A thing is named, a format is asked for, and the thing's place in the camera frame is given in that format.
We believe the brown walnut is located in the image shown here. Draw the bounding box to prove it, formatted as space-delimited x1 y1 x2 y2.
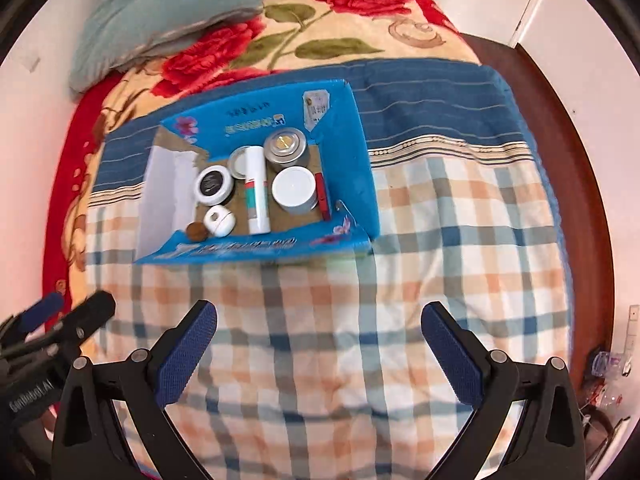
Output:
186 221 209 243

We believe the white egg-shaped case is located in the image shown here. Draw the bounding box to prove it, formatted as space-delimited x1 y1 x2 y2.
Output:
203 205 236 237

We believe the white tube red band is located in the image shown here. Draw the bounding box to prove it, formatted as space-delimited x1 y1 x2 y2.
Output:
245 145 271 235

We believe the red rectangular block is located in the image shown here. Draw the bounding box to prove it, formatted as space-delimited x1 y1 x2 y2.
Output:
314 172 331 221

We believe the white jar black label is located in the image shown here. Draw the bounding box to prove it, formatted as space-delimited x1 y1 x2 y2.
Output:
194 165 235 206

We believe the plaid bed sheet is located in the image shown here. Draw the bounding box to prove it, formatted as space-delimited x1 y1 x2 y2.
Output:
75 58 573 479

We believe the small silver tin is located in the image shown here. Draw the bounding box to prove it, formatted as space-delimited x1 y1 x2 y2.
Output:
227 145 247 182

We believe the blue cardboard milk box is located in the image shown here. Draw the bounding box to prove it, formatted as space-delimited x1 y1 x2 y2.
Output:
134 79 381 264

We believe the white round lidded jar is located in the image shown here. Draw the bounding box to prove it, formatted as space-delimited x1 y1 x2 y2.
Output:
271 166 318 214

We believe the silver can gold top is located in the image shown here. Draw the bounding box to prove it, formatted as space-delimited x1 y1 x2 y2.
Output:
264 128 309 171

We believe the grey-blue pillow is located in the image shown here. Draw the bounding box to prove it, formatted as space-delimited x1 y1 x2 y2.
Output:
68 0 262 93

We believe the red rose floral blanket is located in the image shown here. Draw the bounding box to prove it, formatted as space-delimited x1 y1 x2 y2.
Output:
42 0 478 308

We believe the brown wooden bed frame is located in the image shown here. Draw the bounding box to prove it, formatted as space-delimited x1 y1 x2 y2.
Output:
463 35 615 393

